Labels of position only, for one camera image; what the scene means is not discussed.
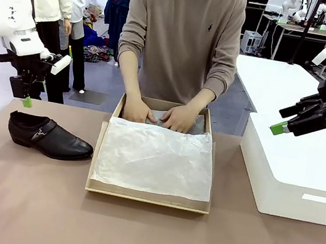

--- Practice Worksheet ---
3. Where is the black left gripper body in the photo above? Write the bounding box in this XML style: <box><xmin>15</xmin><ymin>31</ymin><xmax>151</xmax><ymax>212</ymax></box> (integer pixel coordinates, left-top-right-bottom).
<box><xmin>7</xmin><ymin>51</ymin><xmax>53</xmax><ymax>84</ymax></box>

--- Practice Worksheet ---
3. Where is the person's left forearm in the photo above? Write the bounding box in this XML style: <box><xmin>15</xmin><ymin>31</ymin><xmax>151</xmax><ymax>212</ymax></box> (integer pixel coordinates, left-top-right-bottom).
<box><xmin>188</xmin><ymin>84</ymin><xmax>219</xmax><ymax>115</ymax></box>

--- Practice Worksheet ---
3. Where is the white tissue paper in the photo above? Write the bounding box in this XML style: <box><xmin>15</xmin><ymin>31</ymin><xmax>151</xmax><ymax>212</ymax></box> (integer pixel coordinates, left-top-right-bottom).
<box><xmin>90</xmin><ymin>97</ymin><xmax>224</xmax><ymax>203</ymax></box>

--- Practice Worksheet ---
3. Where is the person in beige sweater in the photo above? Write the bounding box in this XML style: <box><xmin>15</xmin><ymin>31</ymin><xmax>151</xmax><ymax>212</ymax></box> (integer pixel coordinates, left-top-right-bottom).
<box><xmin>110</xmin><ymin>0</ymin><xmax>249</xmax><ymax>112</ymax></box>

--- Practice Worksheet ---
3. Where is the dark floor mat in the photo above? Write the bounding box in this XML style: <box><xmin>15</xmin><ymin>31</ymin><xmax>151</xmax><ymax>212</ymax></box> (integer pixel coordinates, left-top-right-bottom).
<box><xmin>67</xmin><ymin>86</ymin><xmax>109</xmax><ymax>107</ymax></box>

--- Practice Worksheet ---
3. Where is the brown cardboard shoe box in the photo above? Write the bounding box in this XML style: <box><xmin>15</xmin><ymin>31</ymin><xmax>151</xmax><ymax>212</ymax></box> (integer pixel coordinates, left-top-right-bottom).
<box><xmin>84</xmin><ymin>89</ymin><xmax>227</xmax><ymax>215</ymax></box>

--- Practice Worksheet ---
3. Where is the person's right forearm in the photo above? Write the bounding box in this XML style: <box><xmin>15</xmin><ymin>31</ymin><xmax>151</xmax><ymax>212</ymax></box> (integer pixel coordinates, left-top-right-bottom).
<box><xmin>112</xmin><ymin>48</ymin><xmax>150</xmax><ymax>101</ymax></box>

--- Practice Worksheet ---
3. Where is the person's left hand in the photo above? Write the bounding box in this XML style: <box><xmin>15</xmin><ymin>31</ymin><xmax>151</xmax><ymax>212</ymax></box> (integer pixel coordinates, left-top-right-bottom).
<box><xmin>158</xmin><ymin>100</ymin><xmax>201</xmax><ymax>136</ymax></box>

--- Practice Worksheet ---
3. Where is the white table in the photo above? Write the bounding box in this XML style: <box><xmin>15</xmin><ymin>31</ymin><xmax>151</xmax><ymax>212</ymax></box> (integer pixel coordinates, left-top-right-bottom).
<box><xmin>224</xmin><ymin>53</ymin><xmax>326</xmax><ymax>144</ymax></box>

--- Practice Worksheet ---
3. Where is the white box-shaped appliance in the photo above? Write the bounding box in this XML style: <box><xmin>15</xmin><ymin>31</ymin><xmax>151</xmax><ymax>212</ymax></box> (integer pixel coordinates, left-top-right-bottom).
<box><xmin>239</xmin><ymin>29</ymin><xmax>265</xmax><ymax>56</ymax></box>

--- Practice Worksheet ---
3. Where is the black vertical pole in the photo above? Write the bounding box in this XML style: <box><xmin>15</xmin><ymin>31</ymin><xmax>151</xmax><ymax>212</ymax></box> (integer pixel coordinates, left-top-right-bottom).
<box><xmin>286</xmin><ymin>0</ymin><xmax>321</xmax><ymax>68</ymax></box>

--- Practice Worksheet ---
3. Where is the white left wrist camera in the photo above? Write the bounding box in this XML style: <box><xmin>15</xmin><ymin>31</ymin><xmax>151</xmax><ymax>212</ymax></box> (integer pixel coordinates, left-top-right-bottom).
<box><xmin>38</xmin><ymin>51</ymin><xmax>73</xmax><ymax>78</ymax></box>

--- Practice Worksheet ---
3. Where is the white foam box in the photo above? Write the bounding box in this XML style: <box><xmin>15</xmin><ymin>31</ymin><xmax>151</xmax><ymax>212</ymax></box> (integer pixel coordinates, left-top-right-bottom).
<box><xmin>229</xmin><ymin>110</ymin><xmax>326</xmax><ymax>225</ymax></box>

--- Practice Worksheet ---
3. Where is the brown background table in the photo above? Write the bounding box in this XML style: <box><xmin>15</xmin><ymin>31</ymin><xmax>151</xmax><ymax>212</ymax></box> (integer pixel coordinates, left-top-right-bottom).
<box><xmin>255</xmin><ymin>13</ymin><xmax>326</xmax><ymax>70</ymax></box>

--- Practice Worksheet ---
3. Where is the black leather shoe with buckle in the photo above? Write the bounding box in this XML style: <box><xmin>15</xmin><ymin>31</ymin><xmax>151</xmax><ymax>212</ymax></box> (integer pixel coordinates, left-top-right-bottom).
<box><xmin>4</xmin><ymin>109</ymin><xmax>99</xmax><ymax>166</ymax></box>

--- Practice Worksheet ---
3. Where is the white label sticker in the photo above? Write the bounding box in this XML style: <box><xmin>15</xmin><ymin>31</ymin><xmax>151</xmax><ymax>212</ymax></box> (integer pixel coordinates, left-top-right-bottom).
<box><xmin>300</xmin><ymin>192</ymin><xmax>326</xmax><ymax>204</ymax></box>

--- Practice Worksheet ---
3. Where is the pile of colourful clothes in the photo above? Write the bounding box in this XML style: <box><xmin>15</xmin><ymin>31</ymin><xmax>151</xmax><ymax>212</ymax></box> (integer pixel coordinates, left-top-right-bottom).
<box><xmin>76</xmin><ymin>2</ymin><xmax>122</xmax><ymax>67</ymax></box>

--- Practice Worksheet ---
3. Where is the person's right hand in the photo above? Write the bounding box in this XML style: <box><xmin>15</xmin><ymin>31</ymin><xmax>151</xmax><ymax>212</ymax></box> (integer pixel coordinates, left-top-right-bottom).
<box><xmin>121</xmin><ymin>93</ymin><xmax>162</xmax><ymax>127</ymax></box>

